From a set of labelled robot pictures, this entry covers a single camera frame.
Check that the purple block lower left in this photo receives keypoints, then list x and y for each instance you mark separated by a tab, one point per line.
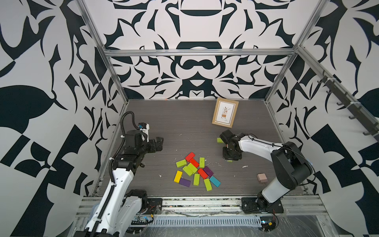
185	182

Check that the lime block pair centre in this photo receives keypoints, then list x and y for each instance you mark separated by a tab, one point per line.
190	169

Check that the red block pile lower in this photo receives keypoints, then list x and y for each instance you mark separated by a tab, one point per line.
202	173

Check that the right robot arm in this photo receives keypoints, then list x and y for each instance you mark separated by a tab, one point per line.
290	166

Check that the green circuit board left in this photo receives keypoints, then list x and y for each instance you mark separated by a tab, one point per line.
143	220

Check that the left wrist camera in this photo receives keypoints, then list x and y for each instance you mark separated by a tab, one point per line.
144	127

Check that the red block top of pile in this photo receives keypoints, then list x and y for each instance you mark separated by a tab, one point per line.
189	157

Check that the pink beige small box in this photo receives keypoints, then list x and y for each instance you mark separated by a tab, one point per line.
262	178

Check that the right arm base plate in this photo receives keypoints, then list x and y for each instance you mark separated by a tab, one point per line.
260	205

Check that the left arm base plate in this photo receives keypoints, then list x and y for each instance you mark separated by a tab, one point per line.
153	206

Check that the aluminium front rail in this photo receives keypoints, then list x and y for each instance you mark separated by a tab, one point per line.
199	205

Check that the wall hook rail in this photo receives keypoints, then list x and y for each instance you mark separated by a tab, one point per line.
365	109

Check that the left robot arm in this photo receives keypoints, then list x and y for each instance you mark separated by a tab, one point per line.
118	207

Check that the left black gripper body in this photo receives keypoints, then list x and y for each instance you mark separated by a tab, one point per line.
147	148

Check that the yellow block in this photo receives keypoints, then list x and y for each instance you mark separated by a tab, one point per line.
178	176

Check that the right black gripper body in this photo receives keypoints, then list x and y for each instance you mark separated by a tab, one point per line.
227	154

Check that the lime block bottom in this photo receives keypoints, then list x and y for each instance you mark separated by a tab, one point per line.
208	184

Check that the purple block centre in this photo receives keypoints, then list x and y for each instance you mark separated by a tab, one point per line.
208	171

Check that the purple block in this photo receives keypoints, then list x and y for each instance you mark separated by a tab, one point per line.
208	171
185	182

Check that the circuit board right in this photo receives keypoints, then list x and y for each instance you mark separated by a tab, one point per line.
268	224

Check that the wooden picture frame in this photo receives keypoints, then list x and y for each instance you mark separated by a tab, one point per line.
225	112

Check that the red block pile middle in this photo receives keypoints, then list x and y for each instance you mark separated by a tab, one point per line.
194	163

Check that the white cable duct strip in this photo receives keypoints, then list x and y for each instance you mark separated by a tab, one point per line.
204	221

